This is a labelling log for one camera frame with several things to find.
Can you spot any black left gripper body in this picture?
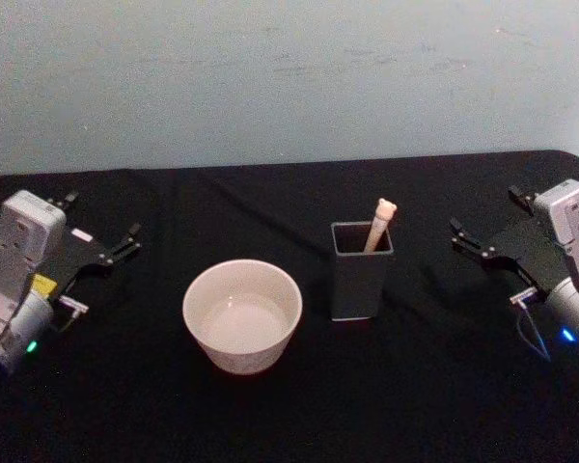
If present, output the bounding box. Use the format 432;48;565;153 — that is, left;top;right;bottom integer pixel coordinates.
37;226;115;306

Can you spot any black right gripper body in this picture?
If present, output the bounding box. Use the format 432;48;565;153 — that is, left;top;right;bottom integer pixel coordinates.
486;220;571;296

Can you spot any black square pen holder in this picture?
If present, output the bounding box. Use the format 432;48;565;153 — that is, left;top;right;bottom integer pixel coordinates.
329;221;397;323

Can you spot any white ceramic bowl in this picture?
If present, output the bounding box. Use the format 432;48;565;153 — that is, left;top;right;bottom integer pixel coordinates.
181;259;304;376

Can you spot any black table cloth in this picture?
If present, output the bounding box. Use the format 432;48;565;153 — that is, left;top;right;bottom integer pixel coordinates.
0;149;579;463

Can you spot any thin dark cable, silver plug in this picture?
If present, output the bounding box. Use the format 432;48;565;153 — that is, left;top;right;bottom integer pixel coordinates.
56;295;89;335
509;286;552;362

